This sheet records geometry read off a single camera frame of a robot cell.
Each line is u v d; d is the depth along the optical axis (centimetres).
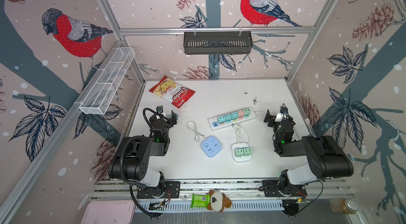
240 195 73
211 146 85
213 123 94
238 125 94
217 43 103
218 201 68
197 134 90
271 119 83
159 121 75
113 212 67
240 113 93
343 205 62
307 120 101
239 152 79
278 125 72
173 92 110
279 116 78
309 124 101
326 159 46
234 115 92
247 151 78
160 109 78
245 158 81
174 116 86
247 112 95
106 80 79
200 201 70
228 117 92
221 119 92
